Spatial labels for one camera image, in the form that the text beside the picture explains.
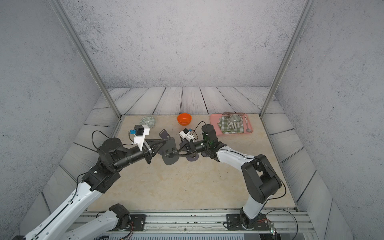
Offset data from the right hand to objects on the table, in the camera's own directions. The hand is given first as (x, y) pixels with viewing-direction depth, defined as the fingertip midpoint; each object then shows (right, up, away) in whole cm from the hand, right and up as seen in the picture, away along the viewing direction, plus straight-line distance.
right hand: (178, 156), depth 71 cm
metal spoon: (+46, +11, +40) cm, 62 cm away
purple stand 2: (+6, -6, +27) cm, 29 cm away
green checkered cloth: (+29, +17, +44) cm, 55 cm away
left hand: (-4, +7, -10) cm, 13 cm away
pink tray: (+24, +21, +51) cm, 60 cm away
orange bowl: (-1, +20, +44) cm, 48 cm away
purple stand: (-12, +9, +27) cm, 31 cm away
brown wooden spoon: (+35, +25, +51) cm, 66 cm away
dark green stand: (-3, +3, -5) cm, 7 cm away
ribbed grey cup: (+38, +17, +43) cm, 60 cm away
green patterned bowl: (-28, +18, +44) cm, 55 cm away
